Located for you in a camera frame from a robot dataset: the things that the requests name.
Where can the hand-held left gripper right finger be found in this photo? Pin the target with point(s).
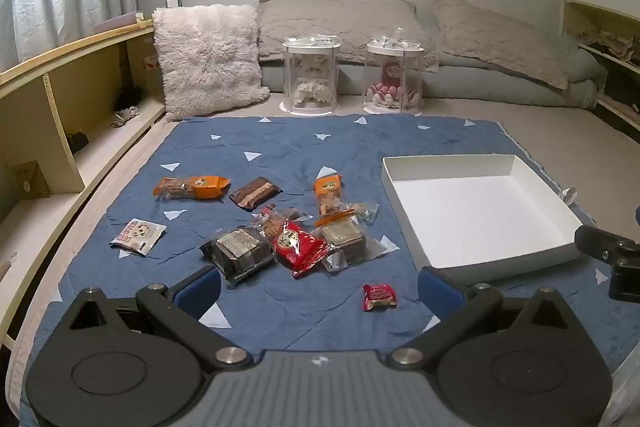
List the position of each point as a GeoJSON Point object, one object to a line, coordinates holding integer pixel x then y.
{"type": "Point", "coordinates": [440, 294]}

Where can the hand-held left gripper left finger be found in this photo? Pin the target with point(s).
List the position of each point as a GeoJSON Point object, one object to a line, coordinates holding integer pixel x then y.
{"type": "Point", "coordinates": [200, 292]}

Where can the dark brownie packet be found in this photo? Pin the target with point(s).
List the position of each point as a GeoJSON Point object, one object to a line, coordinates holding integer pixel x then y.
{"type": "Point", "coordinates": [239, 253]}

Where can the small red candy packet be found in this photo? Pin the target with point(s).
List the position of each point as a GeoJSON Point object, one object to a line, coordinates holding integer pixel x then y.
{"type": "Point", "coordinates": [379, 297]}

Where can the white cookie packet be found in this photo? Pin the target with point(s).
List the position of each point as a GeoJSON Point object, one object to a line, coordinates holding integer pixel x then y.
{"type": "Point", "coordinates": [137, 235]}

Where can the white shallow cardboard box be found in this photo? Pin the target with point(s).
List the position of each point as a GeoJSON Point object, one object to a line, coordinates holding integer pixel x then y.
{"type": "Point", "coordinates": [480, 217]}

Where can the clear cookie packet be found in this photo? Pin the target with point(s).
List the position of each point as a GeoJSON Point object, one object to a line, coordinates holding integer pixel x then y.
{"type": "Point", "coordinates": [272, 219]}

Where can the orange twisted snack packet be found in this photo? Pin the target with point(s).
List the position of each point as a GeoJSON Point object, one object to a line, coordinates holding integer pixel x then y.
{"type": "Point", "coordinates": [192, 188]}
{"type": "Point", "coordinates": [328, 193]}

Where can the clear brown cake packet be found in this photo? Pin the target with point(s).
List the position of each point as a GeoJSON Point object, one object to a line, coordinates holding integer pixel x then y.
{"type": "Point", "coordinates": [346, 243]}

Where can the red snack packet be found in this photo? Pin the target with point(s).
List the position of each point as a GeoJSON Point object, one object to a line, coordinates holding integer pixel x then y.
{"type": "Point", "coordinates": [300, 251]}

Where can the brown chocolate bar packet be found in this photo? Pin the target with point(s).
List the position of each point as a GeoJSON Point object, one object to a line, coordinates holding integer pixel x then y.
{"type": "Point", "coordinates": [255, 193]}

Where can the small clear snack packet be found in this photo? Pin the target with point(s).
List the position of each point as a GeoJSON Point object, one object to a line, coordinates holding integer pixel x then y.
{"type": "Point", "coordinates": [364, 210]}

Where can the blue quilted mat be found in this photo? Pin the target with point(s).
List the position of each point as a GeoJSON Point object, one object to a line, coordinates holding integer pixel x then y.
{"type": "Point", "coordinates": [280, 147]}

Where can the pile of clothes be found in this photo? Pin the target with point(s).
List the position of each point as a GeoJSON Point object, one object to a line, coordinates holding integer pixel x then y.
{"type": "Point", "coordinates": [607, 42]}

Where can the grey pillows and bedding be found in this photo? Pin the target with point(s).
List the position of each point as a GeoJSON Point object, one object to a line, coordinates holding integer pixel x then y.
{"type": "Point", "coordinates": [500, 89]}

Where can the small black item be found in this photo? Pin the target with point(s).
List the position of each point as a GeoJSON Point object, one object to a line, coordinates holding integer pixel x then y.
{"type": "Point", "coordinates": [78, 141]}

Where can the wooden clothes shelf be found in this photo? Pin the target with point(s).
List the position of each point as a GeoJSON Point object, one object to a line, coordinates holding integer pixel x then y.
{"type": "Point", "coordinates": [600, 14]}

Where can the small brown cardboard box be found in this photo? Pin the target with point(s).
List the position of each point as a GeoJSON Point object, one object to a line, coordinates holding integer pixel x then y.
{"type": "Point", "coordinates": [29, 179]}

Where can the clear case with pink plush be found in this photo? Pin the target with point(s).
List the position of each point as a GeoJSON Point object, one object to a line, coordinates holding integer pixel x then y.
{"type": "Point", "coordinates": [392, 77]}

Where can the grey textured pillow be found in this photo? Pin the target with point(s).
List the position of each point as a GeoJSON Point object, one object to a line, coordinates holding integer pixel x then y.
{"type": "Point", "coordinates": [490, 42]}
{"type": "Point", "coordinates": [330, 19]}

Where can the fluffy white pillow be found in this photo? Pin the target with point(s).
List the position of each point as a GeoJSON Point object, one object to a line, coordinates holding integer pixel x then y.
{"type": "Point", "coordinates": [210, 59]}

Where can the clear case with white plush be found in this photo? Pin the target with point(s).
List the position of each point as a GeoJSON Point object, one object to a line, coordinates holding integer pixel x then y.
{"type": "Point", "coordinates": [309, 77]}

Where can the long wooden shelf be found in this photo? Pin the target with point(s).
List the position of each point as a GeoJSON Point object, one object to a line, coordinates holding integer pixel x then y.
{"type": "Point", "coordinates": [60, 72]}

